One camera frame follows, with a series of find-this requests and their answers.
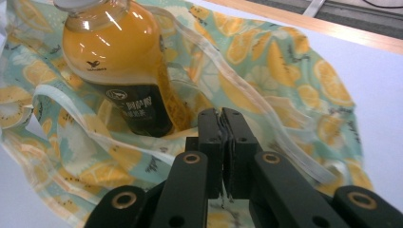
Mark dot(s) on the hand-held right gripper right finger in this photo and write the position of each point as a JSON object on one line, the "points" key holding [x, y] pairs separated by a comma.
{"points": [[240, 142]]}

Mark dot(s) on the orange-print green cloth bag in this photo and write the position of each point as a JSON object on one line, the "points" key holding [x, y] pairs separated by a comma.
{"points": [[285, 69]]}

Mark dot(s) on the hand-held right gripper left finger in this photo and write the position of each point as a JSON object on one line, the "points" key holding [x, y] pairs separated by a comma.
{"points": [[209, 142]]}

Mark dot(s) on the orange juice bottle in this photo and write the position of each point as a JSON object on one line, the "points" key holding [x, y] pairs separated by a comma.
{"points": [[111, 47]]}

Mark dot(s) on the white metal desk frame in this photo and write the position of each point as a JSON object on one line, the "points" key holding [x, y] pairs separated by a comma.
{"points": [[314, 8]]}

